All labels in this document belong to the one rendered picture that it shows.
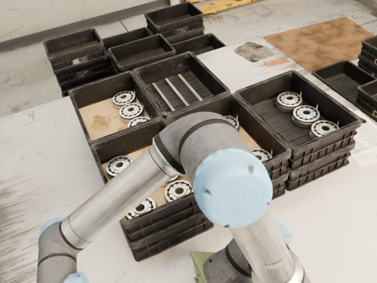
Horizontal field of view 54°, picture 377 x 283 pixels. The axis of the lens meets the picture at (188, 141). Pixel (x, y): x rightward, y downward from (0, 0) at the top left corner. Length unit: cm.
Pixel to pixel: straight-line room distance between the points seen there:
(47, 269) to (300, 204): 93
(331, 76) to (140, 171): 227
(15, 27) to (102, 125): 301
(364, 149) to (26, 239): 136
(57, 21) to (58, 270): 391
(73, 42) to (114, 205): 242
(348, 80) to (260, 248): 221
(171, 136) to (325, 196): 89
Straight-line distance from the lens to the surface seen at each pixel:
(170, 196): 123
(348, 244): 135
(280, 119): 154
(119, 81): 173
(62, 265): 78
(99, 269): 133
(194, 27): 301
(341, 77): 285
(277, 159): 124
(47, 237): 83
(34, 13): 446
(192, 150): 60
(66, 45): 307
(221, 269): 103
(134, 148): 144
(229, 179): 54
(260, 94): 159
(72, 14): 451
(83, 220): 77
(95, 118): 167
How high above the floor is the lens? 181
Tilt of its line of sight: 43 degrees down
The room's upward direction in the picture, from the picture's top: 8 degrees counter-clockwise
